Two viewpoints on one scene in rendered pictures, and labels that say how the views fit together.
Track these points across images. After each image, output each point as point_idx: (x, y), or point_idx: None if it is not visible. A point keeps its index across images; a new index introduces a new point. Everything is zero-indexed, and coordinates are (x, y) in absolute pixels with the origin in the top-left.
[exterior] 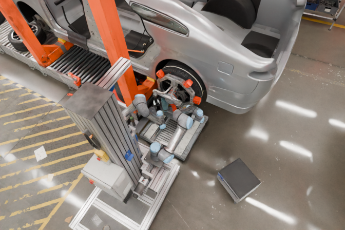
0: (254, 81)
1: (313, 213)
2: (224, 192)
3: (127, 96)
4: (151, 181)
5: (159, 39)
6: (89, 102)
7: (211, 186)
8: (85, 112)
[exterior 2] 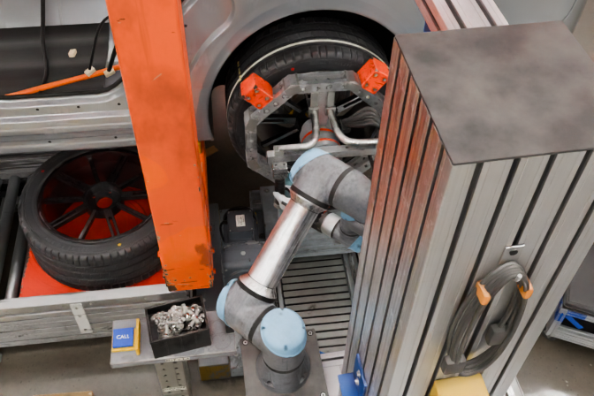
0: None
1: None
2: (585, 363)
3: (182, 225)
4: None
5: None
6: (536, 90)
7: (547, 371)
8: (587, 128)
